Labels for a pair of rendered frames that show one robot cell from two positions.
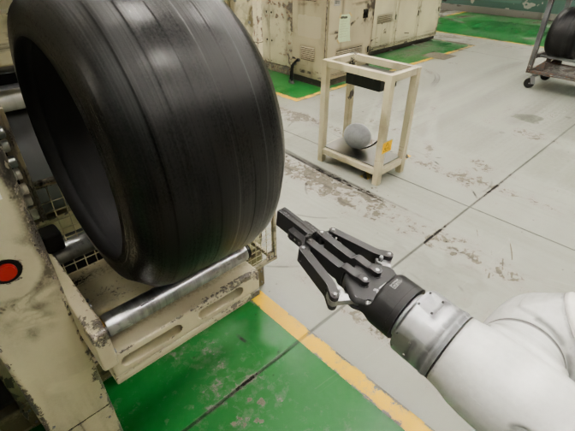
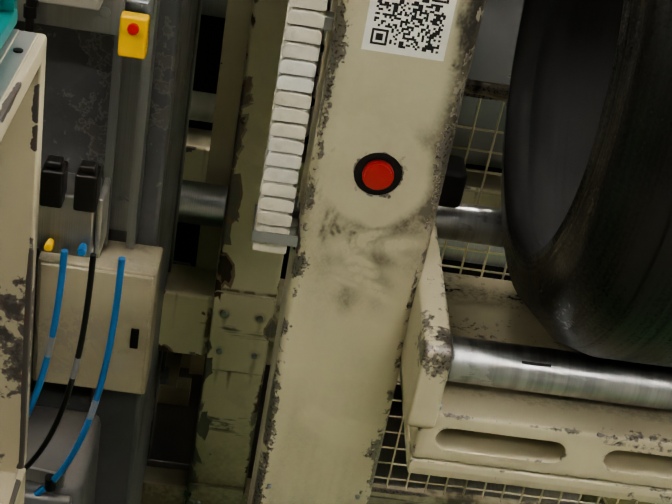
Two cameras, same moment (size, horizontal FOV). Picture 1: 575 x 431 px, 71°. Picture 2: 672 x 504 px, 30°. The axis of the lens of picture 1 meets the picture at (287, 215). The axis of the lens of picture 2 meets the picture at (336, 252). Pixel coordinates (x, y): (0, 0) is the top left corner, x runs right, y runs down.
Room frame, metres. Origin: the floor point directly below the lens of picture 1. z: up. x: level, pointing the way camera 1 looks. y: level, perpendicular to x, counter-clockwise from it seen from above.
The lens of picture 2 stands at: (-0.37, -0.18, 1.60)
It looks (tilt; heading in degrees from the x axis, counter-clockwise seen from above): 31 degrees down; 38
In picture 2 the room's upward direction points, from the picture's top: 11 degrees clockwise
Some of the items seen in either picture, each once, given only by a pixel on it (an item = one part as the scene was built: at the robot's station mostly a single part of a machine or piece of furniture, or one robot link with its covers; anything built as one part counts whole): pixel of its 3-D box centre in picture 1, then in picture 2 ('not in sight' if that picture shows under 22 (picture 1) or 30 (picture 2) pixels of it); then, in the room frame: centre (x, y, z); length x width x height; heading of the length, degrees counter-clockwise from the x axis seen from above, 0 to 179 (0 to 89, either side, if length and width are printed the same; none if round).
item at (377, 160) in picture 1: (364, 117); not in sight; (2.94, -0.58, 0.40); 0.60 x 0.35 x 0.80; 43
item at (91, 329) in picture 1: (68, 292); (420, 279); (0.60, 0.45, 0.90); 0.40 x 0.03 x 0.10; 43
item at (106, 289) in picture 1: (155, 287); (556, 376); (0.73, 0.32, 0.80); 0.37 x 0.36 x 0.02; 43
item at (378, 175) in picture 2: (5, 270); (377, 172); (0.49, 0.45, 1.06); 0.03 x 0.02 x 0.03; 133
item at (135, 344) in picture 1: (183, 308); (586, 429); (0.62, 0.23, 0.83); 0.36 x 0.09 x 0.06; 133
